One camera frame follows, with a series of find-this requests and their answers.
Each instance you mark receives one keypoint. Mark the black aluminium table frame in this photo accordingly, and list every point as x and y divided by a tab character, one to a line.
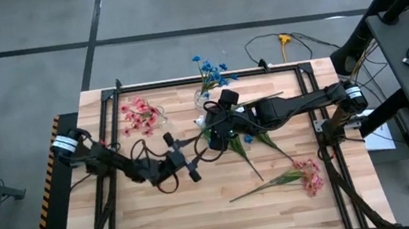
204	79

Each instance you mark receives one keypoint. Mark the pink flower bunch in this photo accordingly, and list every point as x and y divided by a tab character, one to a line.
141	115
308	180

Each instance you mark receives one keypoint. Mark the blue flower bunch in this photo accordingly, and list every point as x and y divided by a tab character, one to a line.
241	149
267	140
210	75

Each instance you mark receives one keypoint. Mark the white paper sheet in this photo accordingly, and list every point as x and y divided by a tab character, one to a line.
379	135

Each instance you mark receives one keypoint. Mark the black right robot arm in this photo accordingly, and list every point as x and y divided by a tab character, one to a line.
306	102

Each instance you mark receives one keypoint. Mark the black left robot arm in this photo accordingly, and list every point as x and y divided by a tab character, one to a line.
116	163

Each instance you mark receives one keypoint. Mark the clear ribbed glass jar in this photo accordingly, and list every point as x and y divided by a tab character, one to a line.
199	101

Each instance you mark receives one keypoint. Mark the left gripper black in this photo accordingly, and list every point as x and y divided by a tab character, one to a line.
173	166

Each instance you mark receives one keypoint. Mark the yellow power plug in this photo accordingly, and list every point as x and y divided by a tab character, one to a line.
284	38

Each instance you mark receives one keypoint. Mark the tall clear glass vase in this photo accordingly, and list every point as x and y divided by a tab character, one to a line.
164	116

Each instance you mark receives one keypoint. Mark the grey metal base bracket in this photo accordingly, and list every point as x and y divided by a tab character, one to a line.
320	125

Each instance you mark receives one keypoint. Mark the black hazard-striped panel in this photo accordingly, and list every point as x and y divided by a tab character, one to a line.
45	198

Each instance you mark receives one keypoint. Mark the green glass vase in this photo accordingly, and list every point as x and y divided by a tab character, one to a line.
208	134

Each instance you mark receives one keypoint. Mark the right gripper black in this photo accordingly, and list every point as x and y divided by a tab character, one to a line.
241	119

